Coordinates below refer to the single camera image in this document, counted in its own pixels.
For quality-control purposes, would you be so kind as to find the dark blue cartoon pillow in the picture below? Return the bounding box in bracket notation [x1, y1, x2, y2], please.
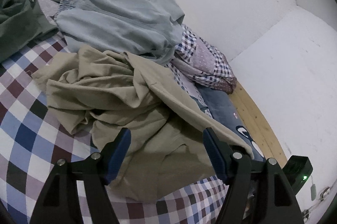
[197, 85, 266, 162]

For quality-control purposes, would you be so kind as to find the checkered plaid bed sheet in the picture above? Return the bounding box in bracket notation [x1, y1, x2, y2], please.
[1, 33, 227, 223]

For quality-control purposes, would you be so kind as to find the dark green garment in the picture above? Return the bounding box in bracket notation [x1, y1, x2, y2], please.
[1, 0, 58, 62]

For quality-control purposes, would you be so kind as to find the beige t-shirt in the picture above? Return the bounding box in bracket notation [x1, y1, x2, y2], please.
[32, 45, 253, 202]

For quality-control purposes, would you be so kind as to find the black tracker box green light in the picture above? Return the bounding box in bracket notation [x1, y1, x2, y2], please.
[283, 155, 313, 195]

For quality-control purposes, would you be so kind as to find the wooden bed frame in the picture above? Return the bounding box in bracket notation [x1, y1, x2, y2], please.
[229, 82, 287, 167]

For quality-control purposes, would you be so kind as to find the light blue denim jacket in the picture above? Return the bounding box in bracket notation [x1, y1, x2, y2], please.
[53, 0, 185, 65]

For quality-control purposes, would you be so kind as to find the checkered dotted quilt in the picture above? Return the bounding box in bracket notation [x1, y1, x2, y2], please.
[167, 23, 237, 93]

